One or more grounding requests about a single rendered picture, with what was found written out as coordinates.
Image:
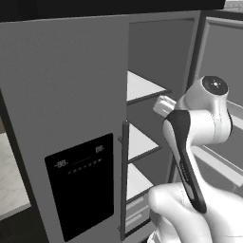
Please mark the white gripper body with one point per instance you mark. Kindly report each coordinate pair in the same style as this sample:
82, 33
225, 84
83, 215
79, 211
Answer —
163, 104

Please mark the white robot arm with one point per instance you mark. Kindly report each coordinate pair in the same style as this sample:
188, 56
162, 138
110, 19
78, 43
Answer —
218, 120

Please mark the white fridge shelf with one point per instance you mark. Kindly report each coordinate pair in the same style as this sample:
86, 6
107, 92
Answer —
136, 182
139, 144
139, 87

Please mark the grey fridge body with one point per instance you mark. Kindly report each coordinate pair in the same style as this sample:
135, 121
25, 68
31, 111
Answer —
158, 47

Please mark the grey fridge door with racks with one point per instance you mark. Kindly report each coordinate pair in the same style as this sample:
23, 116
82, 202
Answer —
221, 50

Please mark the grey fridge door with display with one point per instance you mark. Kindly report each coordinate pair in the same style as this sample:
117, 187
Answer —
63, 95

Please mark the grey fridge drawer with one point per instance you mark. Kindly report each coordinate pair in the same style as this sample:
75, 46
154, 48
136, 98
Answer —
136, 215

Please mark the black overhead cupboard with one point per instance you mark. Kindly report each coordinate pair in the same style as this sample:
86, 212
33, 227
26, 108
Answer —
110, 6

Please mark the dark base cupboard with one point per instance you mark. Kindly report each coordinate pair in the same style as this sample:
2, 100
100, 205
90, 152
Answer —
19, 226

